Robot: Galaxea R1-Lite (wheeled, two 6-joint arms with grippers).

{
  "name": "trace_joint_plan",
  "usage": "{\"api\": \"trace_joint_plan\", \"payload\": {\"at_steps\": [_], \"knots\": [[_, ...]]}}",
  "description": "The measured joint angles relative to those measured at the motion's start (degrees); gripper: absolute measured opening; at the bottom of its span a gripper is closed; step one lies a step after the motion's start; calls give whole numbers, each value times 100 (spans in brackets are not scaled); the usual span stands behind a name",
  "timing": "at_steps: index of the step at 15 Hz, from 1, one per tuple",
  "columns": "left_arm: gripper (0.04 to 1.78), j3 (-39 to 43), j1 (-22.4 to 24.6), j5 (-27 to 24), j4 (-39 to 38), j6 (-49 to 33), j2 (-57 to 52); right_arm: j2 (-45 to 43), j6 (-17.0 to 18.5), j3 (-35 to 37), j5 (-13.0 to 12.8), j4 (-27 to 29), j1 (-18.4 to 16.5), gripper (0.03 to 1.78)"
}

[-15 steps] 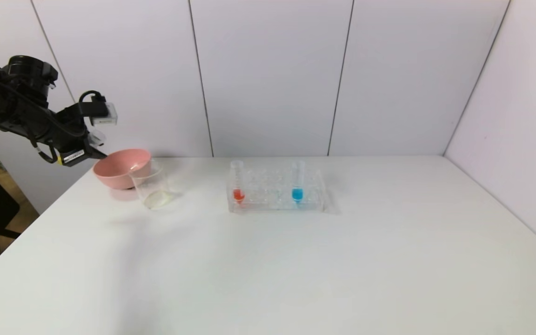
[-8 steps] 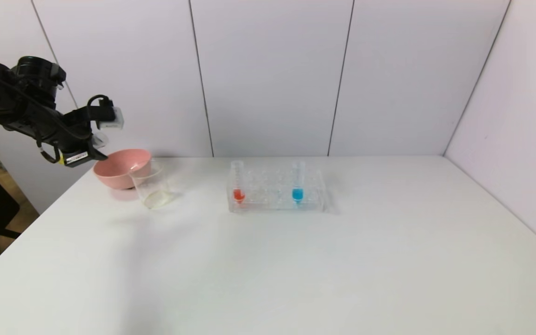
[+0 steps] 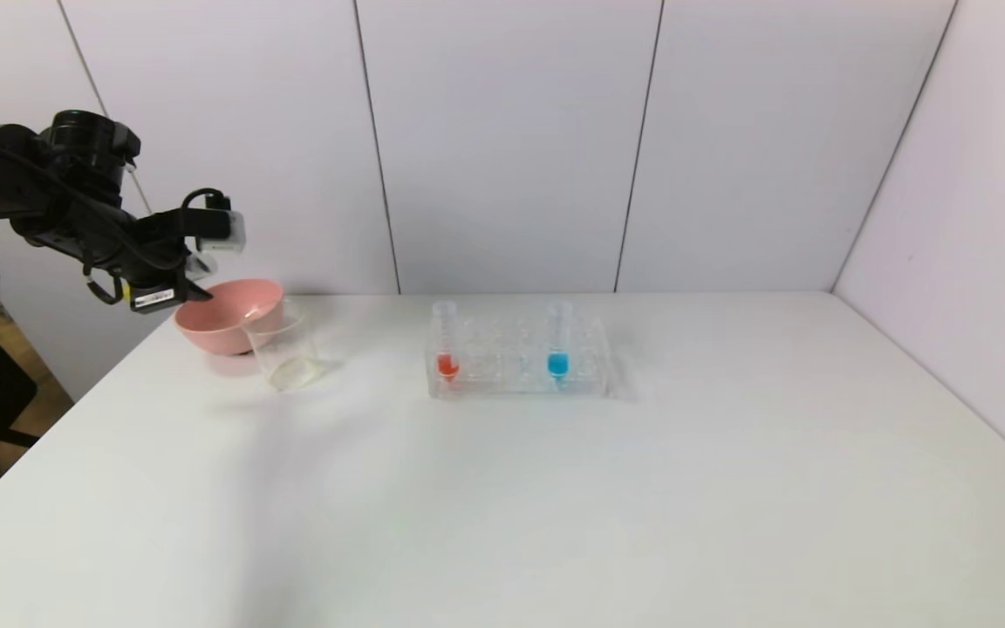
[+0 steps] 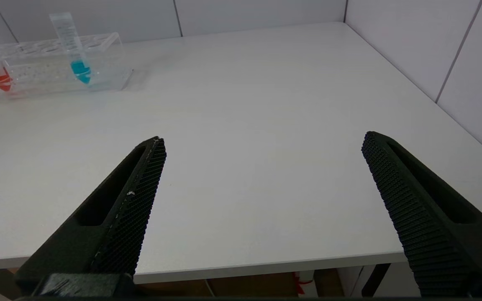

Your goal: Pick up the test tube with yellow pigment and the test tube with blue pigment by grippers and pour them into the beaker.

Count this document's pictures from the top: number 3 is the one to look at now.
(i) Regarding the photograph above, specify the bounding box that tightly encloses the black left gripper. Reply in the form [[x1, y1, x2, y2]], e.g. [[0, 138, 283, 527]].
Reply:
[[125, 257, 214, 314]]

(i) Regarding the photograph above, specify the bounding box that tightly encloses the test tube with blue pigment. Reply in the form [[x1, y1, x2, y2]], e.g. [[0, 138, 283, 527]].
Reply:
[[546, 301, 573, 385]]

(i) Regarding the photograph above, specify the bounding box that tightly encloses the clear glass beaker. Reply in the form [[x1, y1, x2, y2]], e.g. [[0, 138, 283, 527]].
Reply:
[[243, 299, 325, 393]]

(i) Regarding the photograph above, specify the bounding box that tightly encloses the test tube with red pigment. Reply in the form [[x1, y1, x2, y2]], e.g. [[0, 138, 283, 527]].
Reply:
[[433, 301, 461, 382]]

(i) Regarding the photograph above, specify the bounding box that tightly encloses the clear plastic test tube rack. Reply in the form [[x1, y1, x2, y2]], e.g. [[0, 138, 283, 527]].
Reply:
[[424, 301, 612, 400]]

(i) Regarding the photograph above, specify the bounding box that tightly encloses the pink bowl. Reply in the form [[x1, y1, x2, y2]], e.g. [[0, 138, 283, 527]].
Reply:
[[174, 278, 285, 357]]

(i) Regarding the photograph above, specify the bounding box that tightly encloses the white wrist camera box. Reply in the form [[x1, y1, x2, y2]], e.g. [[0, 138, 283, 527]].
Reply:
[[197, 196, 247, 255]]

